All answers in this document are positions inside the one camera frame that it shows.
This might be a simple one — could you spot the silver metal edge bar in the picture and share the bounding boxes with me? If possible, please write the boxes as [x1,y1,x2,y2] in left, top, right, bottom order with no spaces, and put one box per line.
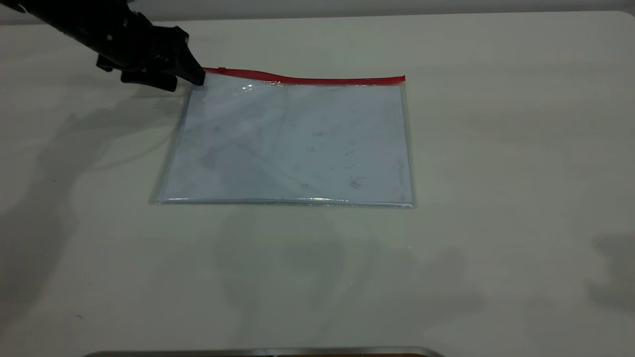
[82,346,445,357]

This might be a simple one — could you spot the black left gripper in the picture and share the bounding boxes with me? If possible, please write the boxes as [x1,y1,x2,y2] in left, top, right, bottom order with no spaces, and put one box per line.
[96,11,206,93]

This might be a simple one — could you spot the clear zip bag red strip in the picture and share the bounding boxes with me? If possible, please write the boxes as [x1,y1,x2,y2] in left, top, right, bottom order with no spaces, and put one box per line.
[149,67,414,208]

